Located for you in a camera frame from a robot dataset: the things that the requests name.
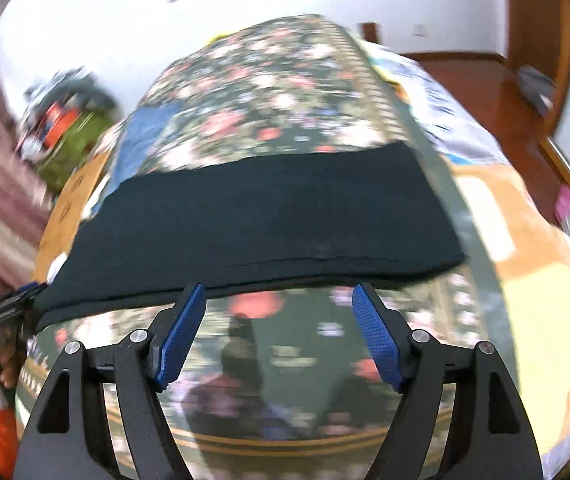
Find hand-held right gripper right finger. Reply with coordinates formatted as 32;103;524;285
351;283;547;480

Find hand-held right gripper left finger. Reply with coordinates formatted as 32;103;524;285
12;282;207;480

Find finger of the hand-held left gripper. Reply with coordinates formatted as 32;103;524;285
0;282;50;333

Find black pants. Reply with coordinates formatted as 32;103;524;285
35;141;467;333

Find brown cardboard box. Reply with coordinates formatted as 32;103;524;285
32;152;113;283

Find orange and yellow blanket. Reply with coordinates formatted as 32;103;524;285
365;42;570;480

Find pile of bags and clutter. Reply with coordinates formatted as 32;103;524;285
15;67;118;196

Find blue cloth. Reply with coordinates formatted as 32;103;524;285
90;102;186;211

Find floral printed blanket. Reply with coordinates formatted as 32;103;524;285
17;14;513;480

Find dark object on floor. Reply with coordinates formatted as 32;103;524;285
516;66;556;113

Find wooden door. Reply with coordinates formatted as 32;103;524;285
502;0;570;91

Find wooden bed post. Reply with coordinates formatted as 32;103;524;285
359;21;382;45

